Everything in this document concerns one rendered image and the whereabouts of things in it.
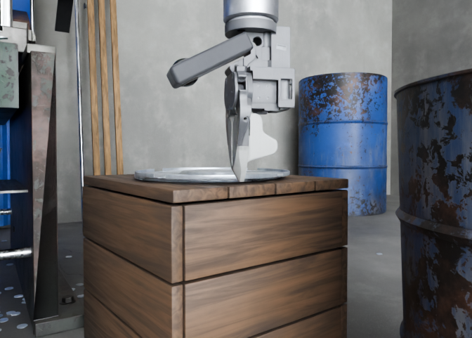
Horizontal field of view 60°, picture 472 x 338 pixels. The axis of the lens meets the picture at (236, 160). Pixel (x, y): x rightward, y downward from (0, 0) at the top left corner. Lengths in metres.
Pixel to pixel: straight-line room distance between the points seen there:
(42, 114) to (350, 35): 3.05
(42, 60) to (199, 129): 1.83
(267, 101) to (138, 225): 0.29
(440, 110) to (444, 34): 3.37
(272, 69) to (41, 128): 0.60
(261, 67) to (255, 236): 0.27
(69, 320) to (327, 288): 0.58
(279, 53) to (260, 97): 0.07
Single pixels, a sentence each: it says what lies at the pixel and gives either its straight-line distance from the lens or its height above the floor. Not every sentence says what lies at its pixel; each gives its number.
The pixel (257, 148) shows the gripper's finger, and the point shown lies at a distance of 0.54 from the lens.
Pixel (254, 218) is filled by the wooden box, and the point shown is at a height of 0.30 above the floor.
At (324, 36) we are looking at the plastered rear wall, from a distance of 3.50.
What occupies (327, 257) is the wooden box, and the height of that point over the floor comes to 0.21.
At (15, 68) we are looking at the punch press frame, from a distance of 1.07.
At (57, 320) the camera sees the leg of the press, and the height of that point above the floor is 0.03.
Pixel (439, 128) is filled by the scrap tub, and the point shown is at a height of 0.43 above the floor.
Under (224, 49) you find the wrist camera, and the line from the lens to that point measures 0.54.
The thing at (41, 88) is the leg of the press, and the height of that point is 0.54.
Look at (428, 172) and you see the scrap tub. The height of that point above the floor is 0.38.
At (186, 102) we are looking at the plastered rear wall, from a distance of 2.71.
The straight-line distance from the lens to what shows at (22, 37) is 1.17.
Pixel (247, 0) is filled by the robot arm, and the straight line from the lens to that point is 0.56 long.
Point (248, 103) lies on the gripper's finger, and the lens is 0.52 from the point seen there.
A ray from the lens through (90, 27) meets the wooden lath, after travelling 2.39.
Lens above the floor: 0.40
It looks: 1 degrees down
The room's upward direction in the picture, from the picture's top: straight up
